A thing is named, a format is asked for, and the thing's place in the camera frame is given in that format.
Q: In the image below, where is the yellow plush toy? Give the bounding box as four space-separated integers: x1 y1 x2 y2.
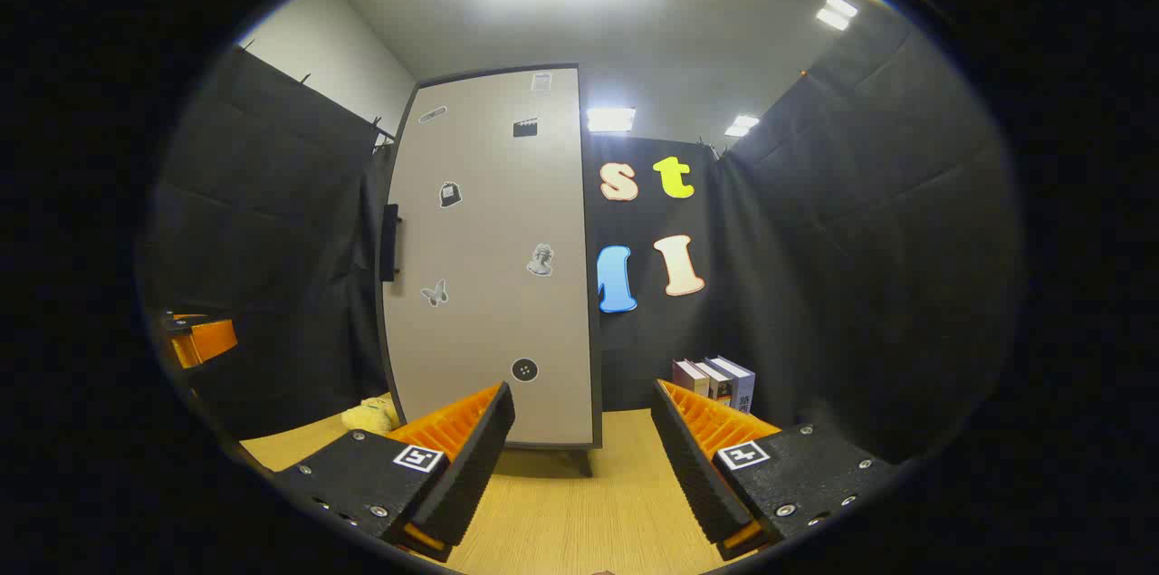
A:
341 394 401 436

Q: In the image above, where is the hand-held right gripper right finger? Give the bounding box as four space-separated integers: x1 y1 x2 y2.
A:
650 379 906 561

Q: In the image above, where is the grey blue book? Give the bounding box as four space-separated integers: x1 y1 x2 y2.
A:
708 356 757 417

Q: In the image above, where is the black backdrop cloth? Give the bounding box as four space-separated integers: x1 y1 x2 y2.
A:
145 0 1024 467

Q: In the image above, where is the beige cabinet door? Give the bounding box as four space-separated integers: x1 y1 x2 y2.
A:
378 66 599 447

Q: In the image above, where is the grey cabinet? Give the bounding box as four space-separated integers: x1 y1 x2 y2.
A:
373 62 606 478

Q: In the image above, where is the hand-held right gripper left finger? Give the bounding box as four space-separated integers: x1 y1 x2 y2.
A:
272 382 517 563

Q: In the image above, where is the black door handle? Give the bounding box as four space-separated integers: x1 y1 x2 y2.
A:
380 204 401 283

